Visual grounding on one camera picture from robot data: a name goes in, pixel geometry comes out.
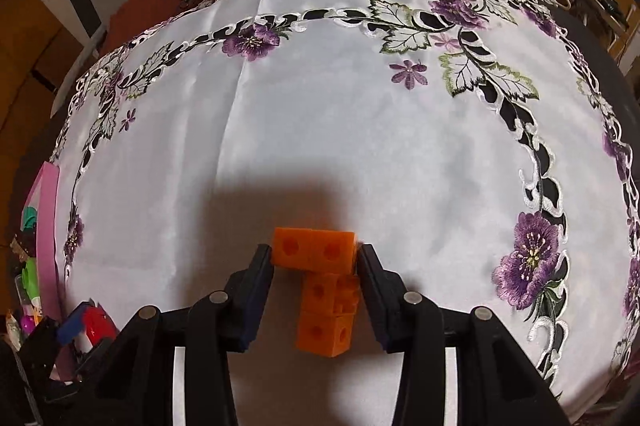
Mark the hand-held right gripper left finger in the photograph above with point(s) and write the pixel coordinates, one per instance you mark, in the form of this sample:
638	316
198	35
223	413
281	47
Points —
252	306

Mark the pink shallow cardboard box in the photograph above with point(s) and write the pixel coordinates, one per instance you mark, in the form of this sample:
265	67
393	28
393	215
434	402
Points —
47	231

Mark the white tube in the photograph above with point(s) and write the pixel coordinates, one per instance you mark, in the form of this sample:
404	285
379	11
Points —
75	75

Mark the white embroidered floral tablecloth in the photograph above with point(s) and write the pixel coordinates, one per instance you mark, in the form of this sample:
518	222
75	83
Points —
350	130

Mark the wooden wardrobe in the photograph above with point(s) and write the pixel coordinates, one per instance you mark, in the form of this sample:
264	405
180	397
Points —
25	55

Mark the brown dotted hairbrush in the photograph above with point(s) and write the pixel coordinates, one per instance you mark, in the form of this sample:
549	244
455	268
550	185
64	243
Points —
22	248

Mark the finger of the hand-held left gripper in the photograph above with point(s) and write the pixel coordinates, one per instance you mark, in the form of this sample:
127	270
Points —
97	356
45	356

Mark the orange linking cube block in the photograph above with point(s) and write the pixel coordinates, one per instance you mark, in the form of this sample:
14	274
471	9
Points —
320	248

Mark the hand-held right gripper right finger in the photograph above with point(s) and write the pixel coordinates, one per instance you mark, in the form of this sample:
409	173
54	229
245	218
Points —
372	301

